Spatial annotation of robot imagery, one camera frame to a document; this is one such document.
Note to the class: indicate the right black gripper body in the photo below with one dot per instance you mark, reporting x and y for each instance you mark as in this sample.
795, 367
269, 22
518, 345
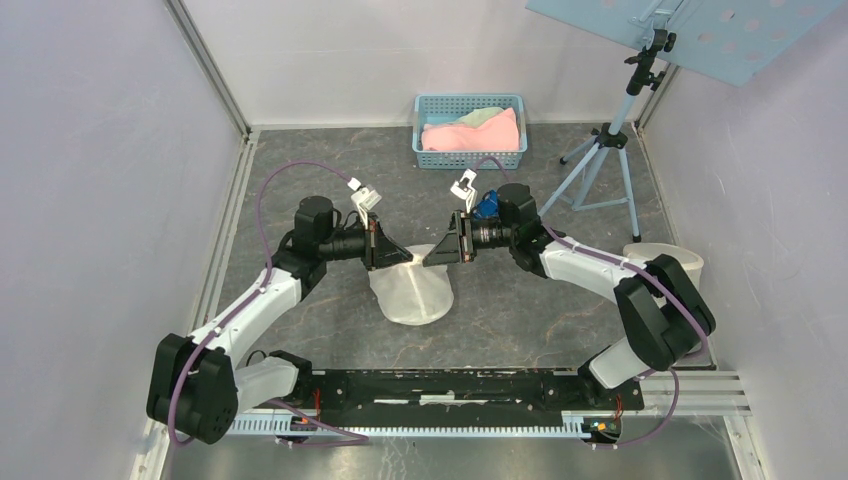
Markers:
466, 236

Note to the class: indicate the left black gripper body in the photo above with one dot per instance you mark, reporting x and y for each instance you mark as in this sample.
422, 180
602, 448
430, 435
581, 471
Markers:
370, 241

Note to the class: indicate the white mesh laundry bag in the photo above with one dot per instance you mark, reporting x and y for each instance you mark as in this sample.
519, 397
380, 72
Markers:
411, 294

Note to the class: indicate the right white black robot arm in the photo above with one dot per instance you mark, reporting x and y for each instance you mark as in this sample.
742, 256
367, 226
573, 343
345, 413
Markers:
664, 316

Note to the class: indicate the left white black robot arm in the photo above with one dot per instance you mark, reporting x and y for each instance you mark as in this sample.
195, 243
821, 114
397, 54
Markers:
197, 387

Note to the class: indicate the blue toy car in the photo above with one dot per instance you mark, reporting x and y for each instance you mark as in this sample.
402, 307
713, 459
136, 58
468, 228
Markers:
486, 207

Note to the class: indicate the blue plastic basket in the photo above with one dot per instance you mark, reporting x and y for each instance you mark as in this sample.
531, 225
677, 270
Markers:
445, 108

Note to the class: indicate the pink cloth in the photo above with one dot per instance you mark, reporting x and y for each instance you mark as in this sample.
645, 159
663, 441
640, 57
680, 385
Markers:
500, 133

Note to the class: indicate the light green cloth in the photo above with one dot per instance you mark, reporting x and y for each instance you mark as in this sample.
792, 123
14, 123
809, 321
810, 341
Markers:
478, 117

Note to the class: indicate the blue tripod stand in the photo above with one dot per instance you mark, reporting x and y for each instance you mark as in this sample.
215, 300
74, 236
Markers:
609, 137

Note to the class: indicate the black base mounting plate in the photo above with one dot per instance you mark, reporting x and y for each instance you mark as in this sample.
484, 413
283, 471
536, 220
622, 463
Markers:
534, 397

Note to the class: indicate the light blue perforated board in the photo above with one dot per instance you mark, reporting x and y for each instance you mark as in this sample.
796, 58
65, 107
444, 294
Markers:
730, 41

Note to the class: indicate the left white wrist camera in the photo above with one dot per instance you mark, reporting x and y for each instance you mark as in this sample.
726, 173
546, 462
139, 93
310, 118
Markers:
364, 198

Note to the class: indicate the light blue cable rail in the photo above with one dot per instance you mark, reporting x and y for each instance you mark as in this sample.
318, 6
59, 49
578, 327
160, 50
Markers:
284, 425

